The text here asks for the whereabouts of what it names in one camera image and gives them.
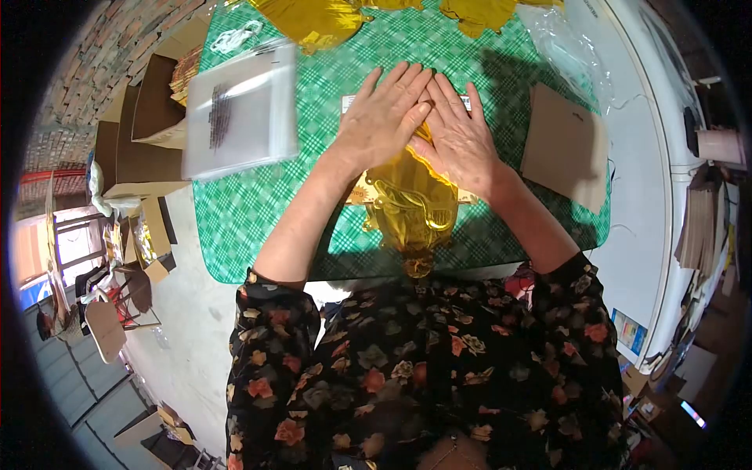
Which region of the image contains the person's left middle finger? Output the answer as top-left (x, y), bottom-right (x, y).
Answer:
top-left (389, 63), bottom-right (425, 117)

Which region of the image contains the large open cardboard box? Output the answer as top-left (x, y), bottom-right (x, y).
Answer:
top-left (93, 53), bottom-right (192, 199)

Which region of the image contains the folding chair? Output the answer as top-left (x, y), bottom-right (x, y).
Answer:
top-left (75, 264), bottom-right (163, 365)

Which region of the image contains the stack of brown cardboard sheets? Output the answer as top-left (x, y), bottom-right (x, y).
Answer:
top-left (674, 169), bottom-right (733, 290)

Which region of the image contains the person's right ring finger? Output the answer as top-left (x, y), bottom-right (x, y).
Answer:
top-left (469, 83), bottom-right (491, 129)

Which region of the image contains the crumpled clear plastic bag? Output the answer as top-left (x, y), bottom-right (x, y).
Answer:
top-left (517, 3), bottom-right (615, 114)

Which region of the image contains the small cardboard box with foil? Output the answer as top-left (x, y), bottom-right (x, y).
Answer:
top-left (103, 197), bottom-right (178, 286)

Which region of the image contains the gold foil balloon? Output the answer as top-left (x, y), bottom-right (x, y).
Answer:
top-left (361, 120), bottom-right (463, 280)
top-left (247, 0), bottom-right (377, 56)
top-left (437, 0), bottom-right (565, 40)

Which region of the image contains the white cord bundle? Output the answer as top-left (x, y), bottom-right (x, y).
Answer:
top-left (210, 19), bottom-right (264, 56)

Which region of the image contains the person's right thumb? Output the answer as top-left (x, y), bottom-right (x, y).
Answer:
top-left (409, 139), bottom-right (443, 171)

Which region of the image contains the brown cardboard sheet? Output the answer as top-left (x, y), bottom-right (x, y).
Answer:
top-left (520, 82), bottom-right (609, 216)

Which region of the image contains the green checked tablecloth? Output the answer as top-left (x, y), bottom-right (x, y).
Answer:
top-left (193, 0), bottom-right (612, 286)

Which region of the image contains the person's left ring finger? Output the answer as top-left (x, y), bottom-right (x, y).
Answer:
top-left (372, 61), bottom-right (411, 112)

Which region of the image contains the person's left little finger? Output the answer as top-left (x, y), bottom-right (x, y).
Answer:
top-left (356, 67), bottom-right (385, 112)

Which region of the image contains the person's left index finger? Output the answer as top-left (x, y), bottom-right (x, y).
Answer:
top-left (405, 69), bottom-right (436, 121)

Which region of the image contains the person's left thumb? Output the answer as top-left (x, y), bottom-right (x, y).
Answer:
top-left (411, 102), bottom-right (434, 137)

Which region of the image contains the person's right index finger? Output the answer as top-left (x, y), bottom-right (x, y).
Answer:
top-left (425, 88), bottom-right (450, 131)

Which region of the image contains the person's right middle finger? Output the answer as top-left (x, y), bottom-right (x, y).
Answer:
top-left (434, 73), bottom-right (472, 125)

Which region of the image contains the stack of clear plastic bags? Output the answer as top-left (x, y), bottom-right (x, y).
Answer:
top-left (181, 42), bottom-right (301, 181)

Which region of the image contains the person's body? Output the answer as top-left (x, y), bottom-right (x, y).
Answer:
top-left (226, 253), bottom-right (627, 470)

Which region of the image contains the white plastic bag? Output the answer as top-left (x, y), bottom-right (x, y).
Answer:
top-left (88, 160), bottom-right (142, 219)

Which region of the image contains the printed backing card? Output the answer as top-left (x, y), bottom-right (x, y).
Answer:
top-left (340, 93), bottom-right (479, 208)

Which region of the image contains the person's right hand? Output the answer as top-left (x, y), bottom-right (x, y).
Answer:
top-left (409, 73), bottom-right (518, 204)

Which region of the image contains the white chest appliance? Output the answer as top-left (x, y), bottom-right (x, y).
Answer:
top-left (517, 0), bottom-right (713, 377)

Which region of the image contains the person's left hand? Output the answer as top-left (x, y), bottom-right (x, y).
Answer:
top-left (327, 61), bottom-right (436, 177)

